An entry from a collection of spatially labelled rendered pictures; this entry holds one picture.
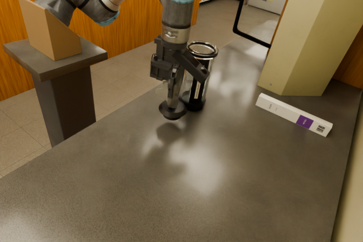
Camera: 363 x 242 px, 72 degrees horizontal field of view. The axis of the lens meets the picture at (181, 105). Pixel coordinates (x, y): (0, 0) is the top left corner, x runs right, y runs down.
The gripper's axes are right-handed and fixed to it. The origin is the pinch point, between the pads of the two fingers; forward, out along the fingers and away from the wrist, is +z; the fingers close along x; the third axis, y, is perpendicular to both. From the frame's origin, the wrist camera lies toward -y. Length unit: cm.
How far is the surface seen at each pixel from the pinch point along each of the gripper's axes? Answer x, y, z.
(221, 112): -14.1, -14.3, 8.8
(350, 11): -44, -45, -27
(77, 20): -137, 152, 48
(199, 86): -9.5, -5.0, -1.9
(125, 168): 23.2, 3.8, 8.7
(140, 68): -170, 100, 102
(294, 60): -38, -34, -7
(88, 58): -22, 49, 8
